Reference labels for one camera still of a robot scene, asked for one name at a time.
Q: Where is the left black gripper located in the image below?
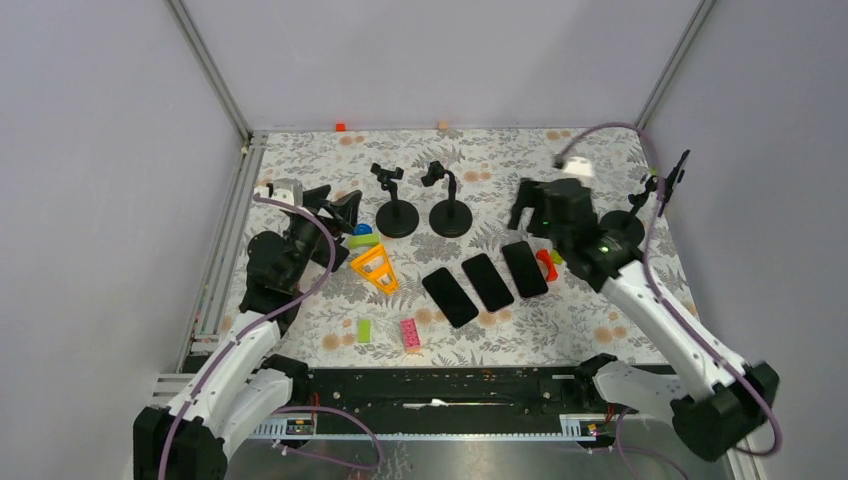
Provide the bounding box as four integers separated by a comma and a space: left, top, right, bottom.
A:
285, 184, 361, 285

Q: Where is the pink studded toy brick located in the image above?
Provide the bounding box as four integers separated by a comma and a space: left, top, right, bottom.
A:
399, 318, 421, 352

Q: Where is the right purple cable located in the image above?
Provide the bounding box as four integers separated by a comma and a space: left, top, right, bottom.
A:
555, 122, 784, 480

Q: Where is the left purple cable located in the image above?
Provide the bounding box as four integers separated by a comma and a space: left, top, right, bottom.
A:
157, 193, 386, 480

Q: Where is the red arch block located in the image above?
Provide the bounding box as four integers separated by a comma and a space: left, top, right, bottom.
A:
535, 249, 558, 283

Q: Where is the black pole stand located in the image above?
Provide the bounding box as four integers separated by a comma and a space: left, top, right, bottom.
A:
599, 175, 658, 246
421, 161, 473, 238

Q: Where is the purple cable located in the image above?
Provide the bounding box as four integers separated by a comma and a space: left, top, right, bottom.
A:
555, 122, 784, 480
157, 193, 386, 480

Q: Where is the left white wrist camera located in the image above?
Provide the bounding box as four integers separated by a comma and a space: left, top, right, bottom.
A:
254, 178, 304, 207

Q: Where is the floral patterned table mat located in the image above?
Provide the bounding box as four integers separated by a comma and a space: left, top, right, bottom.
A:
258, 128, 663, 367

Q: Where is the black phone purple case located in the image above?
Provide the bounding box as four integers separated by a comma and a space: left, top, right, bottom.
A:
501, 241, 549, 299

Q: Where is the small green block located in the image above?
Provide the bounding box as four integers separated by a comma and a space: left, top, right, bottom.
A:
357, 319, 372, 344

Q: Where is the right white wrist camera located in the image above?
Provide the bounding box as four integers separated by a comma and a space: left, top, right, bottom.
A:
554, 156, 595, 179

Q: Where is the long green block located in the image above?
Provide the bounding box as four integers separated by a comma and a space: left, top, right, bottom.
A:
348, 233, 380, 249

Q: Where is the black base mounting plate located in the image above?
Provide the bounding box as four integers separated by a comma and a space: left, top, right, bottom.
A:
291, 366, 622, 436

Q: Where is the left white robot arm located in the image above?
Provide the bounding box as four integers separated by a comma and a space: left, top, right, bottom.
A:
132, 180, 362, 479

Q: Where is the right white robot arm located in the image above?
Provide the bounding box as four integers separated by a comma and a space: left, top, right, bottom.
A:
507, 178, 782, 462

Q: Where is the orange triangular plastic frame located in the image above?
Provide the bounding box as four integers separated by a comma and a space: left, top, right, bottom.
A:
350, 244, 399, 295

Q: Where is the blue arch block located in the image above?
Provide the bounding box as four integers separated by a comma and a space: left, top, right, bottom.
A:
353, 223, 373, 236

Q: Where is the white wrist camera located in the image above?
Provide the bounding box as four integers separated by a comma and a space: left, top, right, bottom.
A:
554, 156, 595, 179
254, 178, 304, 207

